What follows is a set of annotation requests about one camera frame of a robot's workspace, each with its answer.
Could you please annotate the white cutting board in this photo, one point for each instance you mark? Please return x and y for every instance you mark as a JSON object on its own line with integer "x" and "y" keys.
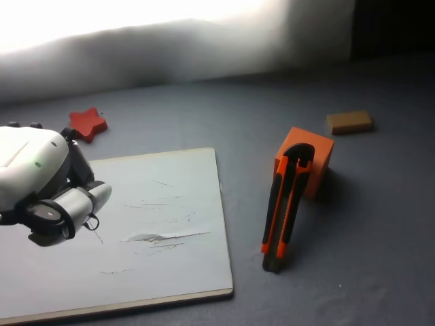
{"x": 170, "y": 258}

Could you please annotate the grey tablecloth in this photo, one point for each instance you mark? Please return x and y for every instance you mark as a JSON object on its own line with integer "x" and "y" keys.
{"x": 357, "y": 244}

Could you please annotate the orange black utility knife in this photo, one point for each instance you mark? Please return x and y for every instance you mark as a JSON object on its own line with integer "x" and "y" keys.
{"x": 277, "y": 217}

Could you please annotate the orange cube block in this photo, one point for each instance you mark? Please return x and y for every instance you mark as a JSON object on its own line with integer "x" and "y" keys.
{"x": 321, "y": 159}

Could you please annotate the red star block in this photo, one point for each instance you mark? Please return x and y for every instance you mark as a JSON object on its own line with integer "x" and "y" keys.
{"x": 86, "y": 122}

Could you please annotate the white backdrop cloth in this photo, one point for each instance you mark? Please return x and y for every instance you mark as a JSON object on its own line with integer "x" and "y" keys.
{"x": 204, "y": 51}

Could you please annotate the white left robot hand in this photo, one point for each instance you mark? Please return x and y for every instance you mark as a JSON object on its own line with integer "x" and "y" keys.
{"x": 23, "y": 159}

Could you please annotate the tan rectangular block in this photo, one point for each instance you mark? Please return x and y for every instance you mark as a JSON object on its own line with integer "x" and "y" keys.
{"x": 350, "y": 121}

